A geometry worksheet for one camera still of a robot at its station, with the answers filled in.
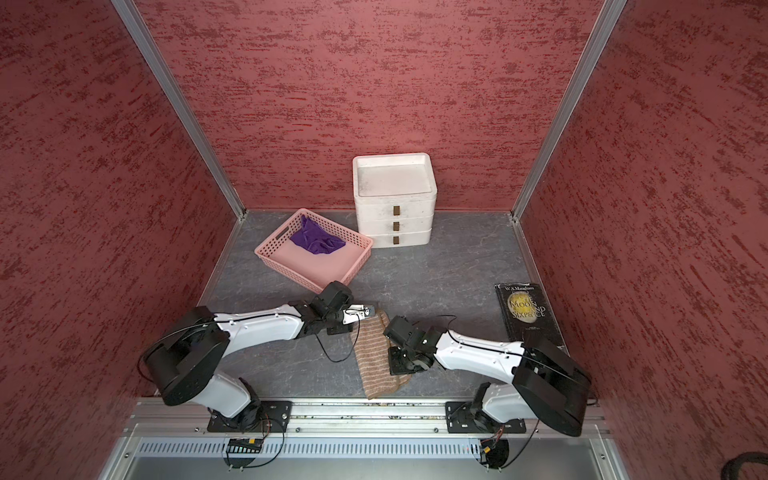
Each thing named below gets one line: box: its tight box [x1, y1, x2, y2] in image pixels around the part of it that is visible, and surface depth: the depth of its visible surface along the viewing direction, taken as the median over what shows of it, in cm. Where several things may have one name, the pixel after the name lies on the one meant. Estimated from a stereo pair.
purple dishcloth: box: [289, 214, 346, 255], surface depth 112 cm
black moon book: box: [495, 283, 566, 351], surface depth 94 cm
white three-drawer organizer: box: [352, 152, 437, 249], surface depth 100 cm
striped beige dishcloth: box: [350, 308, 412, 400], surface depth 83 cm
